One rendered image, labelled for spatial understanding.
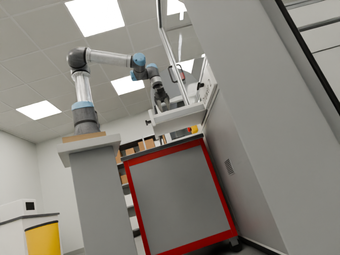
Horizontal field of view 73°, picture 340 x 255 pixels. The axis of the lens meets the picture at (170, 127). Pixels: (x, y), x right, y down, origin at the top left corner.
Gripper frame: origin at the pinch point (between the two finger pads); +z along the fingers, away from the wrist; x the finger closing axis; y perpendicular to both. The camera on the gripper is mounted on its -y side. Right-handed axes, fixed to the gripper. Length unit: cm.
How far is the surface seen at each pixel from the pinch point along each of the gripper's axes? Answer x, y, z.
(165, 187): 13.5, 14.7, 45.7
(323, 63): -67, -51, 18
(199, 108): -19.2, -8.6, 7.8
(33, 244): 193, 185, 56
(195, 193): -4, 15, 55
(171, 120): -1.0, -7.7, 10.2
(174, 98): -21, 85, -43
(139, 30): -12, 139, -184
